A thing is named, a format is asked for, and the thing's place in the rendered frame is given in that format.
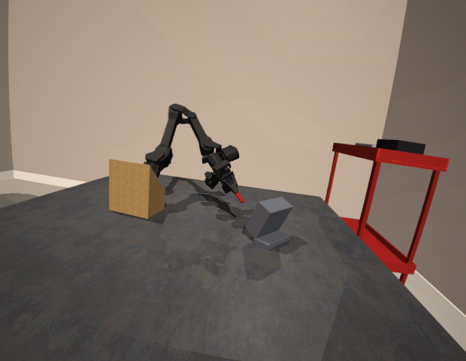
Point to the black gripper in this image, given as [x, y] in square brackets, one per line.
[227, 177]

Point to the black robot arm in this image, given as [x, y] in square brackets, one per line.
[162, 155]

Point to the red peg with white band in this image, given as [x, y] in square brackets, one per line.
[239, 197]

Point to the grey panel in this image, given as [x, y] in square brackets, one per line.
[266, 220]

